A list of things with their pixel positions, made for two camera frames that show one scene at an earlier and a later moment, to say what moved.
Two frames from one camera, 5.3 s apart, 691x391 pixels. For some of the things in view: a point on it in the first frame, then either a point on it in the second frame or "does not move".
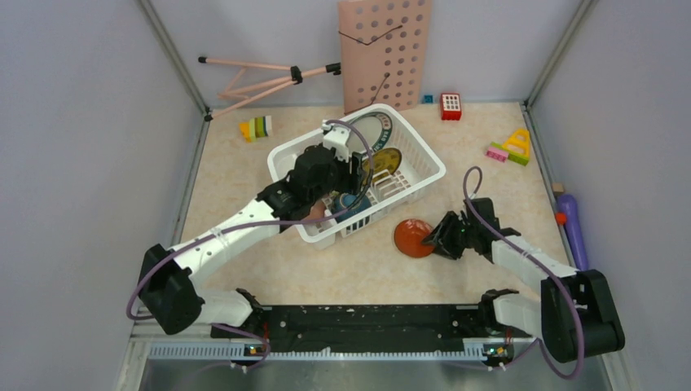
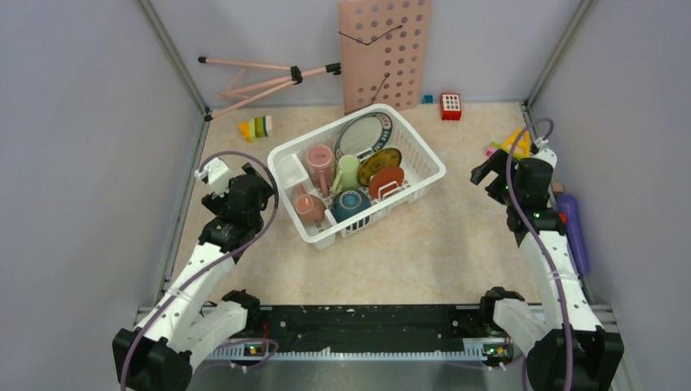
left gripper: [352, 181] → [218, 204]
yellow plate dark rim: [384, 159] does not move
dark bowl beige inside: [343, 201] does not move
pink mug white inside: [317, 211] does not move
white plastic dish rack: [354, 171] does not move
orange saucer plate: [408, 236] → [385, 176]
